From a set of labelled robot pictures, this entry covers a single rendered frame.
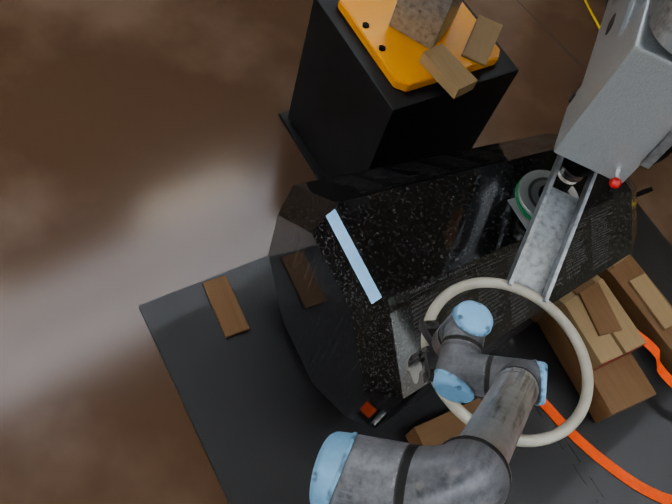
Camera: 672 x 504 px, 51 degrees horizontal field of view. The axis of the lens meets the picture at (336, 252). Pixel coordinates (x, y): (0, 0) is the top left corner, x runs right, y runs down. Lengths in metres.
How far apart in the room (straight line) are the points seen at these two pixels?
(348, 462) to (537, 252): 1.27
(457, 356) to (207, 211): 1.74
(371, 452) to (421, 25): 1.94
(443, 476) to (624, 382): 2.17
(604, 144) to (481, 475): 1.24
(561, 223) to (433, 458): 1.32
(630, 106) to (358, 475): 1.28
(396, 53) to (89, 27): 1.64
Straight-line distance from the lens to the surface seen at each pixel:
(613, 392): 3.04
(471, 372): 1.51
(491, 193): 2.32
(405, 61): 2.65
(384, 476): 0.97
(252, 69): 3.55
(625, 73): 1.88
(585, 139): 2.04
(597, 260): 2.55
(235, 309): 2.79
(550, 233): 2.16
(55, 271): 2.92
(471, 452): 1.01
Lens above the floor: 2.57
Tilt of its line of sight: 59 degrees down
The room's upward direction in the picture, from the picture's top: 23 degrees clockwise
